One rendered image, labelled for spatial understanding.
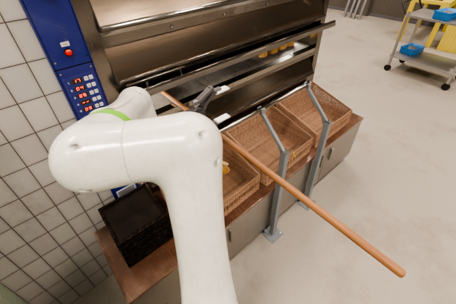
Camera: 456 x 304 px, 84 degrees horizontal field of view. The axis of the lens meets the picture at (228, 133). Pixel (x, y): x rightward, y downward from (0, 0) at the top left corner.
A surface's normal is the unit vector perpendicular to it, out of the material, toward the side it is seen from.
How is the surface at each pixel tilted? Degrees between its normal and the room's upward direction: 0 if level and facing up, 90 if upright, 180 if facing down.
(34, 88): 90
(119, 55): 70
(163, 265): 0
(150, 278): 0
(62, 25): 90
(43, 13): 90
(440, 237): 0
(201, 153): 64
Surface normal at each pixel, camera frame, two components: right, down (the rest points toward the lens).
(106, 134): 0.12, -0.58
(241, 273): -0.02, -0.78
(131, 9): 0.61, 0.17
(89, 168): 0.25, 0.22
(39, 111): 0.66, 0.46
